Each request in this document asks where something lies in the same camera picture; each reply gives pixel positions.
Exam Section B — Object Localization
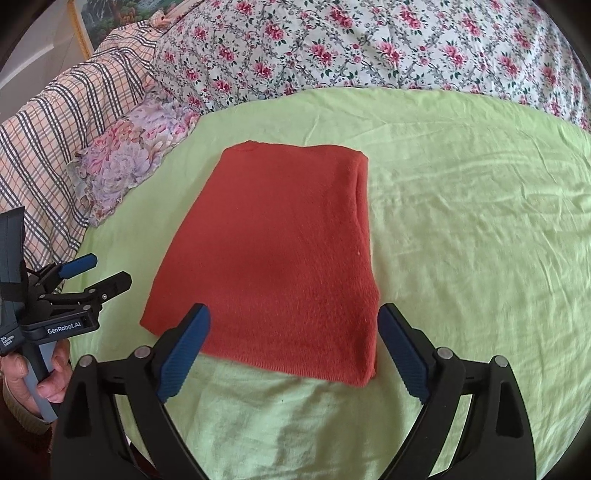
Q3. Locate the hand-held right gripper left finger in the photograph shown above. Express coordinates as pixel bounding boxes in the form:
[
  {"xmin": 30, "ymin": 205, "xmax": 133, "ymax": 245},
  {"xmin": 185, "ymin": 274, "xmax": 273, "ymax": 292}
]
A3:
[{"xmin": 50, "ymin": 303, "xmax": 212, "ymax": 480}]

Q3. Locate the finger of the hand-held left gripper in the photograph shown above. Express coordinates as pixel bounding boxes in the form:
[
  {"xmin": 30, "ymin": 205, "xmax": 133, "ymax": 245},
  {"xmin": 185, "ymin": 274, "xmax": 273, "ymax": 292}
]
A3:
[
  {"xmin": 28, "ymin": 253, "xmax": 98, "ymax": 294},
  {"xmin": 41, "ymin": 271, "xmax": 133, "ymax": 317}
]

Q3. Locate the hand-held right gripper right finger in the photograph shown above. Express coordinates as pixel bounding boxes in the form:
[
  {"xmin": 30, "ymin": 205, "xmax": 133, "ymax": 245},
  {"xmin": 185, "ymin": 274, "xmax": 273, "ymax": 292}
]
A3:
[{"xmin": 378, "ymin": 303, "xmax": 539, "ymax": 480}]

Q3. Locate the orange knitted sweater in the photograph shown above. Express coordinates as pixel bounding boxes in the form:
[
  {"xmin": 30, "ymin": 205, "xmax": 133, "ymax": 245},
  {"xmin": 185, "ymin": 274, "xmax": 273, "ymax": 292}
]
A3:
[{"xmin": 140, "ymin": 141, "xmax": 382, "ymax": 387}]

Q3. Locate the person's left forearm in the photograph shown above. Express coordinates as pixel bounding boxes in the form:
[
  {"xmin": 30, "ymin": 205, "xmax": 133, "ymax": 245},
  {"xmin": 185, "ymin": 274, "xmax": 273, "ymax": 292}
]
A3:
[{"xmin": 0, "ymin": 382, "xmax": 55, "ymax": 469}]

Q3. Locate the person's left hand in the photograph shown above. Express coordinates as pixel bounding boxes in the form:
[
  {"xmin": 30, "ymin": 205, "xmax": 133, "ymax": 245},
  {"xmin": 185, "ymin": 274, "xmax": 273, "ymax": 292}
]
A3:
[{"xmin": 0, "ymin": 343, "xmax": 73, "ymax": 428}]

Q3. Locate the purple floral pillow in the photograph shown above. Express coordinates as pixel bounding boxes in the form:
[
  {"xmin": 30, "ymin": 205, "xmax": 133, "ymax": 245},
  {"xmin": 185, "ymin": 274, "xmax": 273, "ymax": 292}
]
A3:
[{"xmin": 68, "ymin": 91, "xmax": 202, "ymax": 228}]

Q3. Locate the light green bed sheet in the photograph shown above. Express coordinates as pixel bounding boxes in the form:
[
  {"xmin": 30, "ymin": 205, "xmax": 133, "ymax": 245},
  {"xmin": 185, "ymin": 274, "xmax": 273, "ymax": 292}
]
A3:
[{"xmin": 50, "ymin": 87, "xmax": 591, "ymax": 480}]

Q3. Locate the plaid checked blanket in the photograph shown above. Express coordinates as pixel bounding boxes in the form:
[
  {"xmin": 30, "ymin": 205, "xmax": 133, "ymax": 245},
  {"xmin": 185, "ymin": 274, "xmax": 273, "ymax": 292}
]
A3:
[{"xmin": 0, "ymin": 21, "xmax": 172, "ymax": 280}]

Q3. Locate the gold framed landscape painting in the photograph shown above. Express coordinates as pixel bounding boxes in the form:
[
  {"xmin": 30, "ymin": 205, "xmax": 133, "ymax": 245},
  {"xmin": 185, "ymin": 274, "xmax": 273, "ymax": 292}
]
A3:
[{"xmin": 75, "ymin": 0, "xmax": 161, "ymax": 62}]

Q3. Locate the white pink floral quilt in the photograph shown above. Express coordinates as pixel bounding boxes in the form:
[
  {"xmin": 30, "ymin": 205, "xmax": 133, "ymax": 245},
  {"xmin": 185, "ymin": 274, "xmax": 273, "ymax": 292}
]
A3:
[{"xmin": 154, "ymin": 0, "xmax": 591, "ymax": 136}]

